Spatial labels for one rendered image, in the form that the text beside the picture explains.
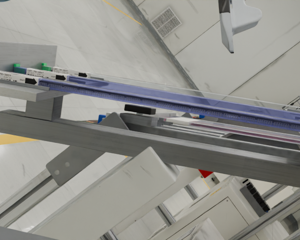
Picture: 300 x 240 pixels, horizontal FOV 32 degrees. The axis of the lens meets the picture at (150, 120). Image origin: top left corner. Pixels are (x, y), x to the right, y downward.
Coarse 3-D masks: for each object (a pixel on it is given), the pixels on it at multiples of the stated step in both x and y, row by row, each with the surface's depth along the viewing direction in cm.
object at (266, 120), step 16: (48, 80) 63; (96, 96) 62; (112, 96) 62; (128, 96) 62; (144, 96) 61; (192, 112) 61; (208, 112) 60; (224, 112) 60; (240, 112) 60; (288, 128) 59
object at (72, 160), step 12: (108, 120) 94; (120, 120) 93; (60, 156) 96; (72, 156) 95; (84, 156) 95; (96, 156) 94; (48, 168) 96; (60, 168) 96; (72, 168) 95; (84, 168) 95; (60, 180) 96
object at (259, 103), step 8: (112, 80) 84; (120, 80) 84; (128, 80) 84; (136, 80) 84; (152, 88) 83; (160, 88) 83; (168, 88) 83; (176, 88) 83; (184, 88) 83; (208, 96) 82; (216, 96) 82; (224, 96) 82; (232, 96) 82; (256, 104) 81; (264, 104) 81; (272, 104) 81; (280, 104) 80
